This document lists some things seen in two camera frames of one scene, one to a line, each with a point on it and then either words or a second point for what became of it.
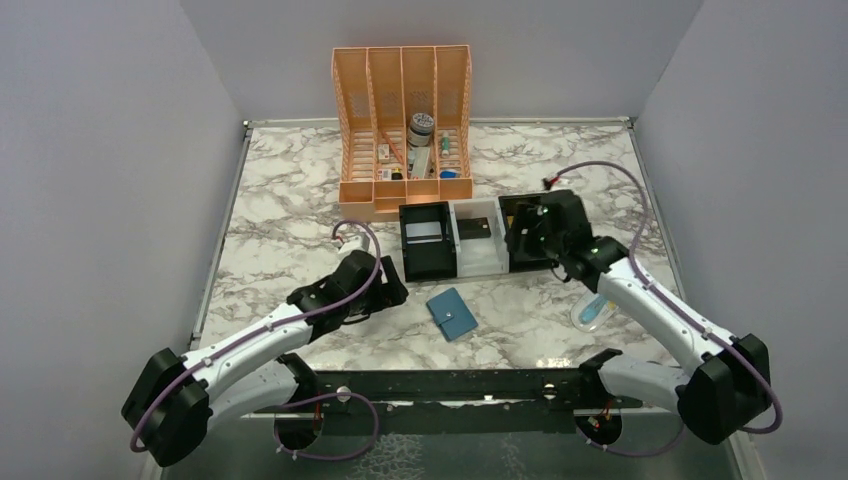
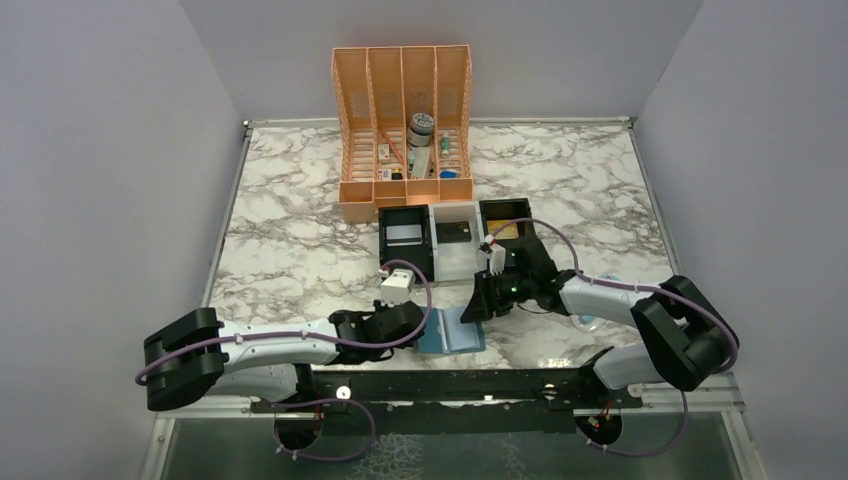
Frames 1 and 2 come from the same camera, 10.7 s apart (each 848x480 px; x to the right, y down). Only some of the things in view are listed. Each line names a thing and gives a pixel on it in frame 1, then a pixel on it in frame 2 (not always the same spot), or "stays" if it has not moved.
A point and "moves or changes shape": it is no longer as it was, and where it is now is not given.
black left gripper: x=388 y=294 to x=380 y=309
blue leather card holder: x=452 y=314 moves or changes shape
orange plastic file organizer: x=404 y=124 stays
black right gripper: x=539 y=214 to x=485 y=302
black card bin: x=433 y=259 to x=405 y=233
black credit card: x=473 y=228 to x=453 y=232
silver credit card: x=423 y=232 to x=404 y=232
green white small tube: x=445 y=144 stays
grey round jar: x=420 y=129 stays
